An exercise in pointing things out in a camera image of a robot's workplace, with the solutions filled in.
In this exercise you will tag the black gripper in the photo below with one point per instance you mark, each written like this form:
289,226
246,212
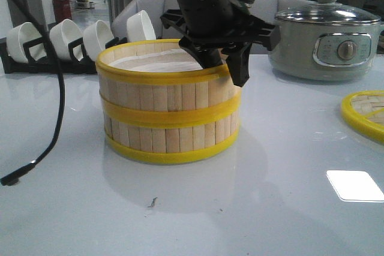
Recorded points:
207,25

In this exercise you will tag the woven bamboo steamer lid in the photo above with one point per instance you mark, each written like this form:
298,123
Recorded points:
363,111

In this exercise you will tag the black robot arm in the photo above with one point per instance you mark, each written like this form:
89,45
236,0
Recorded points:
210,28

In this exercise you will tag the white liner paper upper tier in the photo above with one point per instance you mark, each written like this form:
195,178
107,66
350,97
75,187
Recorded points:
169,61

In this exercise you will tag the grey chair right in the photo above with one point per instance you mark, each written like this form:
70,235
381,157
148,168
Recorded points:
267,9

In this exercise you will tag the grey chair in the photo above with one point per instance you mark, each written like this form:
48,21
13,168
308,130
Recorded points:
155,9
267,9

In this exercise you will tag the grey chair left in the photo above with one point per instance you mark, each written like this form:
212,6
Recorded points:
155,9

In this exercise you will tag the white bowl rightmost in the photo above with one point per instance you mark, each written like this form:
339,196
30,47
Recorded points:
139,27

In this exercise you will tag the white bowl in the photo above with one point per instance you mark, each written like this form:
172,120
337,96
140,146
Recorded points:
61,35
139,27
17,37
95,38

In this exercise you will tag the green electric cooking pot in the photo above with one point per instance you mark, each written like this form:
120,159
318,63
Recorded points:
325,52

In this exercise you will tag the bamboo steamer base tier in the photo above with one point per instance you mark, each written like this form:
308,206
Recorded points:
172,145

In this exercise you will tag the glass pot lid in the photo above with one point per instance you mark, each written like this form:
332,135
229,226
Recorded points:
328,12

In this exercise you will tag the red bin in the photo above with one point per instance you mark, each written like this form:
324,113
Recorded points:
62,10

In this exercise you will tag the white bowl far left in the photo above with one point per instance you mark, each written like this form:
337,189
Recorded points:
17,37

